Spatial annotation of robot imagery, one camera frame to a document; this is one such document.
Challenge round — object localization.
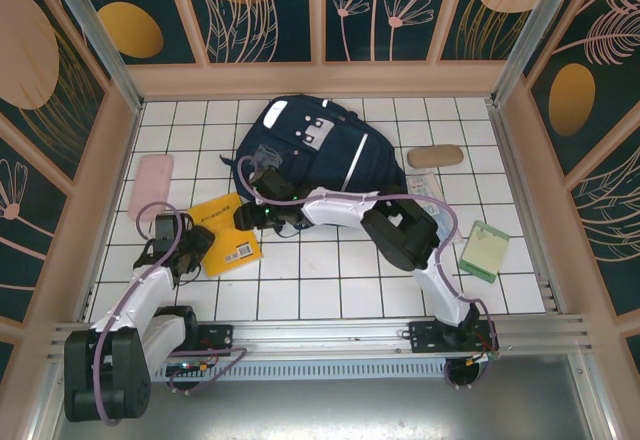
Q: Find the pink pencil case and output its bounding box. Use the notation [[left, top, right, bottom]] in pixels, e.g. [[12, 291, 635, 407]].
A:
[[128, 154, 175, 221]]

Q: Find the yellow book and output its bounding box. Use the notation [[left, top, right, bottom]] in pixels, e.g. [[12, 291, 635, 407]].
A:
[[185, 191, 265, 280]]

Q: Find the perforated metal cable tray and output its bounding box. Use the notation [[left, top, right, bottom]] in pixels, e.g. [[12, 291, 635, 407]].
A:
[[149, 362, 591, 385]]

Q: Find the blue and white tissue packet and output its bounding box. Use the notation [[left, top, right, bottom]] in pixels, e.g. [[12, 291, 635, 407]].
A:
[[422, 203, 460, 244]]

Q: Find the aluminium frame post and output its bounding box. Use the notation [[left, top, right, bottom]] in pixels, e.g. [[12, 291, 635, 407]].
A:
[[492, 0, 586, 107], [39, 0, 145, 112]]

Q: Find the aluminium mounting rail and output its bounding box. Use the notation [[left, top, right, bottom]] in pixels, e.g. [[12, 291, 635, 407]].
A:
[[47, 313, 594, 361]]

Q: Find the aluminium side rail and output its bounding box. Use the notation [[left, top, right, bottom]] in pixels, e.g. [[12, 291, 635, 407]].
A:
[[487, 99, 569, 317]]

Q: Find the beige glasses case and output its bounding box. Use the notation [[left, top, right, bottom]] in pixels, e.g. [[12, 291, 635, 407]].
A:
[[406, 143, 464, 169]]

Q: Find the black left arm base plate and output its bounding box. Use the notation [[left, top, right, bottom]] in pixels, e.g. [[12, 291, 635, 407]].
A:
[[192, 323, 235, 359]]

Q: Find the light green notebook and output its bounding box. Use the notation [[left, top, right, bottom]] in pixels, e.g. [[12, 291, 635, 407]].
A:
[[458, 219, 511, 284]]

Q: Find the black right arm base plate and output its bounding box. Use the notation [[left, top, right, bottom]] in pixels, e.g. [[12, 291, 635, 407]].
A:
[[408, 320, 501, 356]]

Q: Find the navy blue backpack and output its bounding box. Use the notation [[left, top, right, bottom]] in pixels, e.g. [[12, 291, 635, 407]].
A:
[[222, 93, 409, 226]]

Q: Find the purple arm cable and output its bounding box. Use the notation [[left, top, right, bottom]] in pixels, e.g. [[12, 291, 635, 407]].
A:
[[92, 201, 247, 426], [236, 154, 501, 392]]

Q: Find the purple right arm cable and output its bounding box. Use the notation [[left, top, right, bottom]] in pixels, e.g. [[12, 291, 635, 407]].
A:
[[236, 154, 501, 392]]

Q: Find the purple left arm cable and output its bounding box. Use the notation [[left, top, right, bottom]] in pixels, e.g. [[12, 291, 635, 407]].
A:
[[92, 201, 247, 426]]

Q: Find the grey metal sheet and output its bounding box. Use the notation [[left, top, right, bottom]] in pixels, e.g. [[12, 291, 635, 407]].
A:
[[49, 382, 619, 440]]

